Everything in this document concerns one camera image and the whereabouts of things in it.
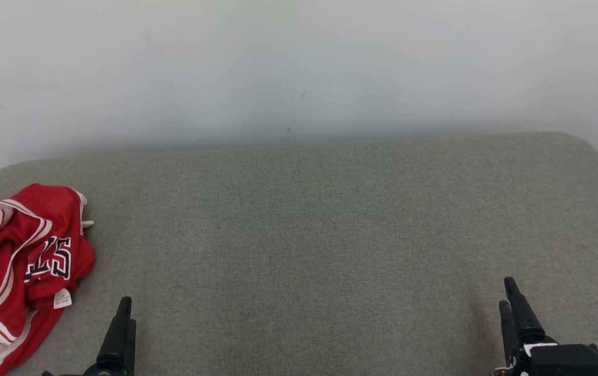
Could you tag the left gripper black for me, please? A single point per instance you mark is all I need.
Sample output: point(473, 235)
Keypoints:
point(110, 371)

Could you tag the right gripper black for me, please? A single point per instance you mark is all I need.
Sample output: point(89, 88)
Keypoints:
point(565, 361)

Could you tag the red basketball jersey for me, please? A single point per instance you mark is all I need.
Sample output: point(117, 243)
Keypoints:
point(32, 224)

